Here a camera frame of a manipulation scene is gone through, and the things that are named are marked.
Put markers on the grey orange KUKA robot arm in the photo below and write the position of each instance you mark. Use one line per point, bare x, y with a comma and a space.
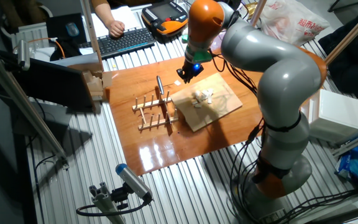
275, 71

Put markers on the grey computer mouse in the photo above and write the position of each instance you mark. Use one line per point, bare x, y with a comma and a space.
72, 29

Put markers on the black monitor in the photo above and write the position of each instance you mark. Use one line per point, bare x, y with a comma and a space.
54, 84

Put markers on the wooden peg dish rack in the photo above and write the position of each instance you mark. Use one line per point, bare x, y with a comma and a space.
154, 104

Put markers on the white red-printed plastic bag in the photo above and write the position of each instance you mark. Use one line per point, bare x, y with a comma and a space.
291, 21

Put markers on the grey camera with blue end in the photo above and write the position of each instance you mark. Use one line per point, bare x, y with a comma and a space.
132, 180

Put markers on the aluminium frame beam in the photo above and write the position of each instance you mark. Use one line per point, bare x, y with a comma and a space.
26, 108
356, 141

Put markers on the person's hand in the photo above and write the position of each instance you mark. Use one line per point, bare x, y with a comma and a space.
116, 28

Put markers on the person's forearm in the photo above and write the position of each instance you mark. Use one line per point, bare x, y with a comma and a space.
102, 11

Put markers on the aluminium frame post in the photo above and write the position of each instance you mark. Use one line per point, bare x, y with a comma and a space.
93, 37
257, 12
351, 32

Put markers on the white ribbed panel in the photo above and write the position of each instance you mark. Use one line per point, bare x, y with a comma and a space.
33, 34

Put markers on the black computer keyboard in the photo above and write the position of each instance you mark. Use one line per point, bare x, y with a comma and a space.
126, 42

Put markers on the white drawer box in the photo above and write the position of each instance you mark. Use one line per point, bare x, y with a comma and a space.
337, 113

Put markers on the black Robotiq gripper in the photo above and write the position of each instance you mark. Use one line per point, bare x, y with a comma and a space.
193, 69

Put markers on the white radish slice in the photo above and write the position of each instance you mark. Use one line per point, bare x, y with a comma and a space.
209, 99
199, 99
198, 105
197, 93
177, 82
204, 94
194, 102

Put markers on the white paper sheet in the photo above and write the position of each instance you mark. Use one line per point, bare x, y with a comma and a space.
126, 17

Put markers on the silver camera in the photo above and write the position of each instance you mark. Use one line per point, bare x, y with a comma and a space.
23, 56

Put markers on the white radish chunk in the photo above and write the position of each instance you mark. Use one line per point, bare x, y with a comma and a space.
210, 91

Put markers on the steel cleaver knife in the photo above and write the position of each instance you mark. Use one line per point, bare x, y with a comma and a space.
160, 85

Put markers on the aluminium camera stand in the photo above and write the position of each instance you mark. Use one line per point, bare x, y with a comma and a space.
104, 202

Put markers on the orange black teach pendant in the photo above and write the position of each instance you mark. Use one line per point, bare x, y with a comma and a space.
166, 23

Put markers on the wooden cutting board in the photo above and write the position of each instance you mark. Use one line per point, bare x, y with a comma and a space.
216, 107

